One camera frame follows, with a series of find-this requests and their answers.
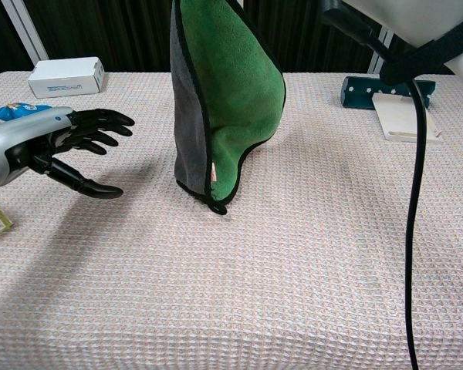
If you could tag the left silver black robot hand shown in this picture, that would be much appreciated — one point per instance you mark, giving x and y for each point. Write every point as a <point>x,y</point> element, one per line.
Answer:
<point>23,135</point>

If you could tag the dark grey cloth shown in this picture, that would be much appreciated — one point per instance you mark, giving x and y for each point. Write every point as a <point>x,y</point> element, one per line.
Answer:
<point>235,96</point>

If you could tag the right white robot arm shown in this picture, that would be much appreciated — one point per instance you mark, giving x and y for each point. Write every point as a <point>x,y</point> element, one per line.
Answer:
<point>409,19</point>

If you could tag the blue snack packet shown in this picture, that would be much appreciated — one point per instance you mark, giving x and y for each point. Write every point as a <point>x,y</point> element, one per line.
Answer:
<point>19,109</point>

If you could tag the white cardboard box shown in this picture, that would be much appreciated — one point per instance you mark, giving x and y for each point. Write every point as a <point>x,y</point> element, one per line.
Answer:
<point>61,77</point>

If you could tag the black pleated curtain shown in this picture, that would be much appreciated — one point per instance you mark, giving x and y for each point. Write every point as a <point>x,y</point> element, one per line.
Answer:
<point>0,34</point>
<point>312,42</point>
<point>108,34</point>

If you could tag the beige waffle tablecloth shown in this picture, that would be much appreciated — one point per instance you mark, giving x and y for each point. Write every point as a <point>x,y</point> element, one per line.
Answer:
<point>231,289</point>

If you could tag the teal rectangular box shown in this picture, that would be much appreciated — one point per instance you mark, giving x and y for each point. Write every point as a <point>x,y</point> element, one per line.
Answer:
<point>359,94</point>

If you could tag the beige card holder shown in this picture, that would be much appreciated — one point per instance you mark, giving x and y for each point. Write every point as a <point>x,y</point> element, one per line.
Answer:
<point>397,115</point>

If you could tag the aluminium frame post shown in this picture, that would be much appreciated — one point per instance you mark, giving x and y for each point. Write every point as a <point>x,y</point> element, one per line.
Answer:
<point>25,27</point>
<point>382,50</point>

